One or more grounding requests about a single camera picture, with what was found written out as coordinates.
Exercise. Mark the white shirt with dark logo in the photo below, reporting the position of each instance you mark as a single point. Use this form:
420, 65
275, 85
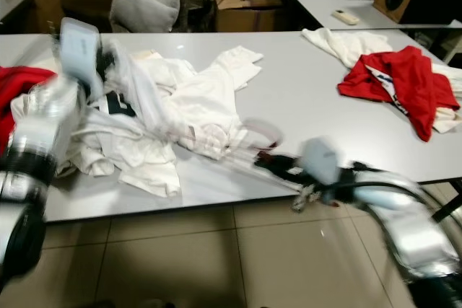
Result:
108, 156

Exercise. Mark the red shirt with white print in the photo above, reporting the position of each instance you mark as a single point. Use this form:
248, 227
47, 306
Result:
404, 77

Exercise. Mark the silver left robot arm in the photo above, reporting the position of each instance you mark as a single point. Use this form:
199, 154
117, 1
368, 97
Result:
29, 178

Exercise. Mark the dark brown armchair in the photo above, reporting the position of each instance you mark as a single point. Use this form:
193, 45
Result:
94, 5

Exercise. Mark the grey cushion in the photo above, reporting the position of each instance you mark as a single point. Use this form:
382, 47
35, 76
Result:
141, 5

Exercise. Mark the red jacket with white stripes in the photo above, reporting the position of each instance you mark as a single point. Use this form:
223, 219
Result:
22, 88

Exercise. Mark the plain white shirt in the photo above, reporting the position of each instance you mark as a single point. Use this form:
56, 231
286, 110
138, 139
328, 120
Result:
339, 45
224, 99

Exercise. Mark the brown cardboard box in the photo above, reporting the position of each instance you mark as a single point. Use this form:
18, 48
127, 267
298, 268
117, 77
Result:
249, 16

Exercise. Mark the white remote control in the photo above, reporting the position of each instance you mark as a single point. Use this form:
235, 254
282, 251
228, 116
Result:
346, 17

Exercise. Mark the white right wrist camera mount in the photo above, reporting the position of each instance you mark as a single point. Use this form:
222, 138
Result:
320, 161

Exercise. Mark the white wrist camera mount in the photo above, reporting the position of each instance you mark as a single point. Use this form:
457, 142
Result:
320, 161
79, 52

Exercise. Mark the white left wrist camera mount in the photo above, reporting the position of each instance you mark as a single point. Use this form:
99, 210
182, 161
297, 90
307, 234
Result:
79, 52

